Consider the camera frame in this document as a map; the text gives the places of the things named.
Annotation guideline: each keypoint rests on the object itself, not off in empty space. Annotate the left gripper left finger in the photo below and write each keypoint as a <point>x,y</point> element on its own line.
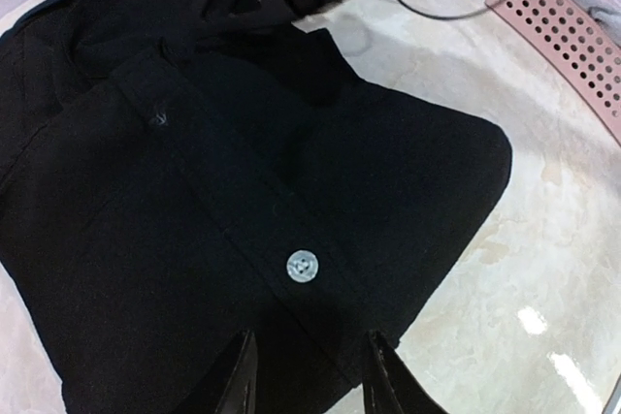
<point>239,375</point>

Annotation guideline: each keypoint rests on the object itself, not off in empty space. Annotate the pink plastic laundry basket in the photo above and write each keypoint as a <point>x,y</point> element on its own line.
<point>576,46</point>

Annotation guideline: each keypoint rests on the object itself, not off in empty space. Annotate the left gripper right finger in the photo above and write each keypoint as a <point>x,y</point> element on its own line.
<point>388,385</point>

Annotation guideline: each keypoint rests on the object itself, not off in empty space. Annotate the black garment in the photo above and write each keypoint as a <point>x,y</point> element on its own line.
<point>164,188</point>

